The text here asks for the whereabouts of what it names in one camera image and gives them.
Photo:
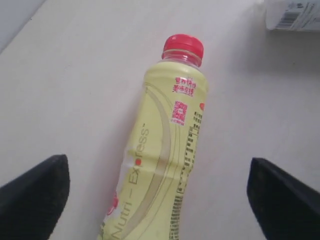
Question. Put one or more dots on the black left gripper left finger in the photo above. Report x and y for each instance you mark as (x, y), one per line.
(32, 204)

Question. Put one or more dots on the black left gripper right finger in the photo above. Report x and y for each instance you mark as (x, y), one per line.
(284, 207)

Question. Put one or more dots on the yellow bottle with red cap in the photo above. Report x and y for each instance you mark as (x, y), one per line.
(161, 150)

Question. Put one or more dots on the white floral label bottle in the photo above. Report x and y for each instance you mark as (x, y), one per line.
(293, 15)

